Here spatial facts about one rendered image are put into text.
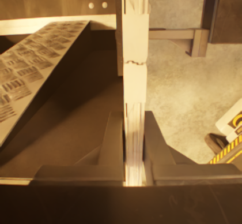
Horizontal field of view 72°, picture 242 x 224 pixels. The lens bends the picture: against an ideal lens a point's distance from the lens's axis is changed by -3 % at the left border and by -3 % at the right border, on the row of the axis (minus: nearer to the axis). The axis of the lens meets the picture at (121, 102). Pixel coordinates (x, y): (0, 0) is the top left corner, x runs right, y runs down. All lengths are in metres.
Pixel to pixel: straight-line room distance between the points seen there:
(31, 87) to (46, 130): 0.11
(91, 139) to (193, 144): 1.27
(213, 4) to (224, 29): 0.04
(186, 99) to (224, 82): 0.26
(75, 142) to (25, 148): 0.06
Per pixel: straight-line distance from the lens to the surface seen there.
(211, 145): 1.33
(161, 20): 1.06
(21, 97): 0.33
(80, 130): 0.26
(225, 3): 0.28
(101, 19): 0.87
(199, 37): 0.28
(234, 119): 1.28
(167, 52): 1.09
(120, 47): 0.22
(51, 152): 0.24
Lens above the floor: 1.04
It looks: 63 degrees down
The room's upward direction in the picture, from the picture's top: 178 degrees counter-clockwise
